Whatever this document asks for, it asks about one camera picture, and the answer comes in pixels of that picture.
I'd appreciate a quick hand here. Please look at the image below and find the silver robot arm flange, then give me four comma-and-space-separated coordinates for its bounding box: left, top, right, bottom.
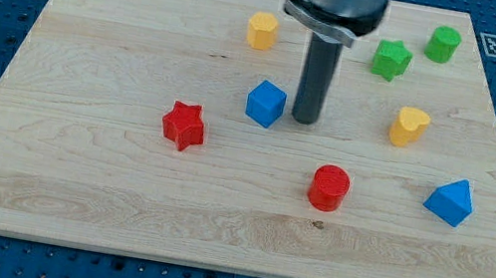
283, 0, 389, 48

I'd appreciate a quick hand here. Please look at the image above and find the yellow heart block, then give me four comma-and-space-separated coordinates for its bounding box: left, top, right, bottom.
388, 107, 432, 146

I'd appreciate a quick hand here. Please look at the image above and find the blue cube block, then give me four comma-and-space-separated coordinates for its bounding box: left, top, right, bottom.
245, 80, 287, 128

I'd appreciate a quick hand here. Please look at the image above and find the red star block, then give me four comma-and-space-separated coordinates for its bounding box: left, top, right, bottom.
162, 100, 205, 151

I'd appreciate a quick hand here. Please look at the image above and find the red cylinder block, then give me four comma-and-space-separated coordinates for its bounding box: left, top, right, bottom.
307, 164, 351, 212

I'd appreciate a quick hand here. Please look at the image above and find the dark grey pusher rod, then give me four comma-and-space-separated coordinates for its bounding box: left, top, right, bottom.
292, 33, 343, 125

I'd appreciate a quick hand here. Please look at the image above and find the yellow hexagon block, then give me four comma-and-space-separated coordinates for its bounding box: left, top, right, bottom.
246, 12, 279, 51

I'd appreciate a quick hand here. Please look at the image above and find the green star block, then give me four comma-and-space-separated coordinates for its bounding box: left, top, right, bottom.
371, 40, 413, 82

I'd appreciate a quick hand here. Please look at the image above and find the light wooden board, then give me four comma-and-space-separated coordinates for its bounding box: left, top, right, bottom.
0, 0, 496, 278

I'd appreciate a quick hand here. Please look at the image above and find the blue triangular prism block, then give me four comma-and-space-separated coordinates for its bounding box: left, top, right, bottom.
422, 179, 473, 227

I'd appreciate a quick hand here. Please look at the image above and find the green cylinder block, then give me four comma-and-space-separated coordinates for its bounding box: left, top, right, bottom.
424, 25, 462, 64

